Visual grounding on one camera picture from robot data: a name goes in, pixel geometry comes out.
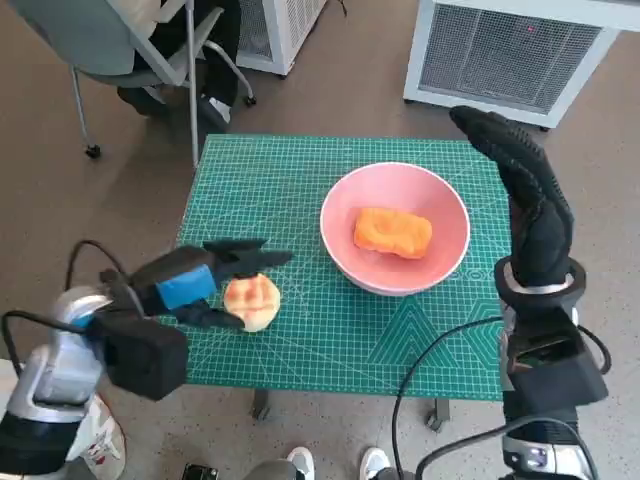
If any looped black robot cable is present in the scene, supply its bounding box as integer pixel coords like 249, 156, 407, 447
577, 323, 614, 374

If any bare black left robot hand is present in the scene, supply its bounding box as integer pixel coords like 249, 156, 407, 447
99, 238, 294, 334

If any large white mesh cabinet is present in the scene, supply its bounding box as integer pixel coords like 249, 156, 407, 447
402, 0, 624, 129

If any green cutting mat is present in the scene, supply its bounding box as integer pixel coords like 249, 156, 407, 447
177, 132, 506, 401

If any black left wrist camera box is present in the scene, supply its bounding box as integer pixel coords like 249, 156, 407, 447
87, 312, 189, 401

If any long black robot cable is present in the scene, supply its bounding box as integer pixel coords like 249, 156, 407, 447
390, 314, 506, 480

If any grey office chair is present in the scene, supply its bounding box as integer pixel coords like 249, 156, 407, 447
14, 0, 256, 159

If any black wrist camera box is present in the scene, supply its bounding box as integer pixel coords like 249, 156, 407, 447
87, 312, 189, 401
499, 304, 610, 409

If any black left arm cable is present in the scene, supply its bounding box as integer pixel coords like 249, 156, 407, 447
0, 239, 136, 376

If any pink bowl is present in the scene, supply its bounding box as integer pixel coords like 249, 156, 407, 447
319, 162, 472, 297

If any small white mesh cabinet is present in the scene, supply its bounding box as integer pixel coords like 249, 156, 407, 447
234, 0, 329, 76

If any grey table leg caster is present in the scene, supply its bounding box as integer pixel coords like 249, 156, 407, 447
252, 389, 274, 420
424, 398, 451, 430

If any round toy bread bun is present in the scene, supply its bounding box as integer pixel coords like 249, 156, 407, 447
223, 272, 283, 334

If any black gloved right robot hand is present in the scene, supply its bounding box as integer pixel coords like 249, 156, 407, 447
448, 104, 576, 289

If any orange toy bread loaf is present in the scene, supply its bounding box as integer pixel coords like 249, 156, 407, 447
353, 207, 434, 260

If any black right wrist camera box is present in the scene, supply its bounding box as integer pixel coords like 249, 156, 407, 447
499, 304, 610, 409

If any thin silver metal pole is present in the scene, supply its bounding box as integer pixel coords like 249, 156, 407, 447
183, 0, 201, 169

